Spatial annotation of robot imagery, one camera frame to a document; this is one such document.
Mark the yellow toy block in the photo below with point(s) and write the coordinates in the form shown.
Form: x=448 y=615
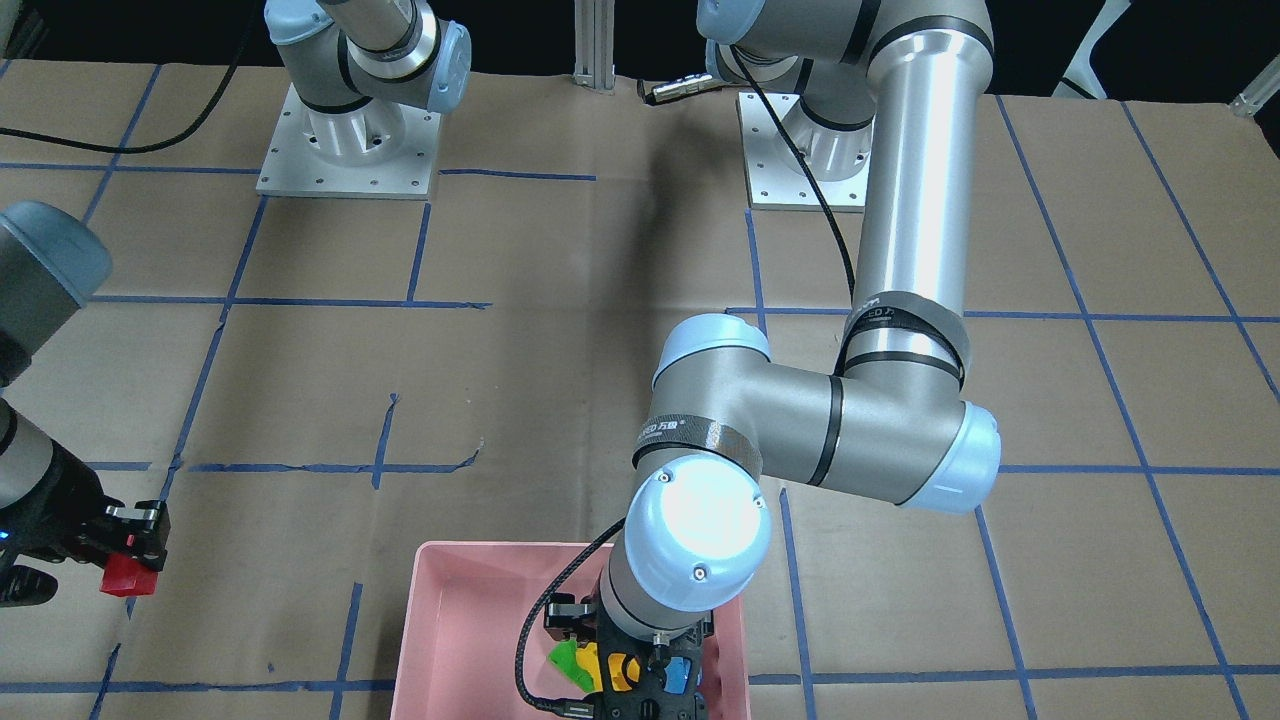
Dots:
x=623 y=670

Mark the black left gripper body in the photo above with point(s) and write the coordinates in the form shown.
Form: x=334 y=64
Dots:
x=567 y=618

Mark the metal cable connector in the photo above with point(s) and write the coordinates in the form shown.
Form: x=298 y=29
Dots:
x=664 y=93

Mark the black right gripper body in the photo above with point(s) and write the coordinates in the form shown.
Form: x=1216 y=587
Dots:
x=48 y=512

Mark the red toy block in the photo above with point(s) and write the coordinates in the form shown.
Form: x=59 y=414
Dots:
x=125 y=577

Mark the green toy block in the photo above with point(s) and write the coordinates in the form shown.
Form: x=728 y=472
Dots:
x=571 y=660

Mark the blue toy block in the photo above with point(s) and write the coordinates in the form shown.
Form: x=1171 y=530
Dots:
x=678 y=674

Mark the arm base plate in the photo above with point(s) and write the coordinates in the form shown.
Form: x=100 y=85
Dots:
x=839 y=160
x=380 y=151

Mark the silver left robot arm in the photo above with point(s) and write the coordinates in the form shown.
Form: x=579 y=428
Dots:
x=888 y=422

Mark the aluminium frame post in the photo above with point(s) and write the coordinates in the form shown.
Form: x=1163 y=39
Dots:
x=593 y=45

